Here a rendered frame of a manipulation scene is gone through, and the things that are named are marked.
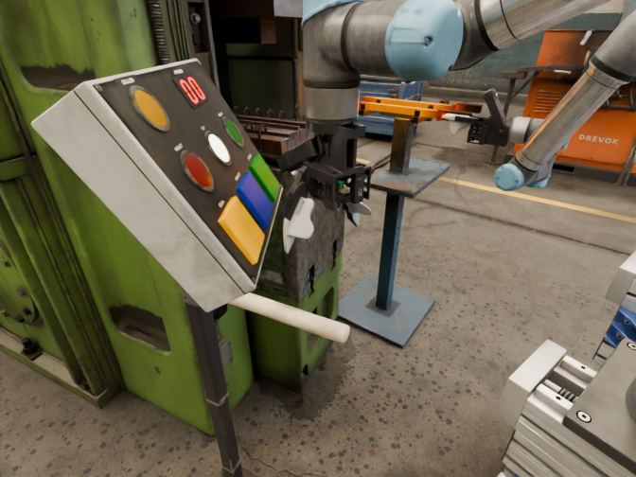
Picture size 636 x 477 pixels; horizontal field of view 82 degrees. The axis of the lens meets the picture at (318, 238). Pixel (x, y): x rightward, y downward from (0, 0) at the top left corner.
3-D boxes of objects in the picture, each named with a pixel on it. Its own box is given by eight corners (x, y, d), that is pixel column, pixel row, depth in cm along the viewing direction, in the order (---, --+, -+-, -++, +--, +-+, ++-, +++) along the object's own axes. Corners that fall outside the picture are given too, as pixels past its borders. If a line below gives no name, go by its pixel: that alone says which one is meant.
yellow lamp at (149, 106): (179, 125, 44) (171, 87, 42) (148, 133, 40) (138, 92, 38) (160, 123, 45) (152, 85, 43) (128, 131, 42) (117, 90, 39)
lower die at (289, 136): (313, 147, 117) (313, 119, 113) (282, 165, 102) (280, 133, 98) (211, 132, 134) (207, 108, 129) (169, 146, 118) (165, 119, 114)
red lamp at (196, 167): (221, 183, 48) (218, 150, 45) (197, 196, 44) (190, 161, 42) (203, 179, 49) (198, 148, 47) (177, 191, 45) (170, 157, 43)
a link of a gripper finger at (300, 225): (291, 261, 52) (320, 203, 51) (269, 244, 56) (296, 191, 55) (305, 266, 54) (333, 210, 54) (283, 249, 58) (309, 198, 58)
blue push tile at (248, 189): (274, 206, 63) (249, 170, 59) (268, 227, 56) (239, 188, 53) (266, 211, 63) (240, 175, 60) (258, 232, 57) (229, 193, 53)
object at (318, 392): (380, 340, 168) (380, 338, 168) (327, 454, 123) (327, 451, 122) (305, 314, 183) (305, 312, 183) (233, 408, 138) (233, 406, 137)
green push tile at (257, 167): (280, 185, 71) (258, 152, 68) (276, 200, 65) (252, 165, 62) (272, 189, 72) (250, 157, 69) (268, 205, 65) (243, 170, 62)
